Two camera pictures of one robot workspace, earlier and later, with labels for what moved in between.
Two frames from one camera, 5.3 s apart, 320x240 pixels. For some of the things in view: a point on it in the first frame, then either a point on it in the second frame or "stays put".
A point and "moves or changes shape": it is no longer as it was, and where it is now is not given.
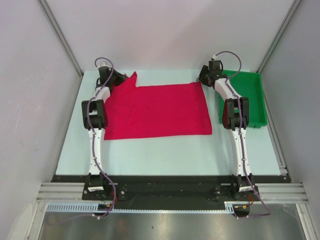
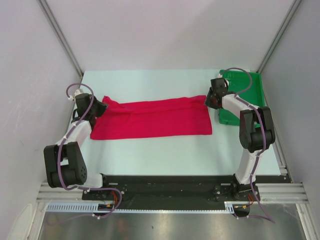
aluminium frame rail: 276,192 stays put
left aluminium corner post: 62,36 stays put
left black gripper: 120,76 → 102,107
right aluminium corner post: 279,34 stays put
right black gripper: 205,69 → 208,102
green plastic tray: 247,83 stays put
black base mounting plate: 172,188 stays put
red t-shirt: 155,111 moves or changes shape
